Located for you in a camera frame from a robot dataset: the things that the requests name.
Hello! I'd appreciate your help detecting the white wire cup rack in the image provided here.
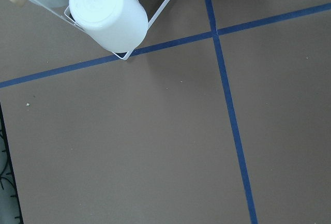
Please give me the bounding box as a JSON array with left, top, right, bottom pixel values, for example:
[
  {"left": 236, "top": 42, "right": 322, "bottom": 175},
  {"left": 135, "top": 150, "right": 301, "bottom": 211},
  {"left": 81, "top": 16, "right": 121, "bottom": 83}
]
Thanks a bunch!
[{"left": 40, "top": 0, "right": 170, "bottom": 61}]

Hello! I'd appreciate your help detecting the white upturned cup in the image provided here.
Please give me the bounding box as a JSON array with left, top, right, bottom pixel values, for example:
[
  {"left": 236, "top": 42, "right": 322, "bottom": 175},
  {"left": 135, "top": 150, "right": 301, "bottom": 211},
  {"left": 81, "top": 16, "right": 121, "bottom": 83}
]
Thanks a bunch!
[{"left": 69, "top": 0, "right": 148, "bottom": 53}]

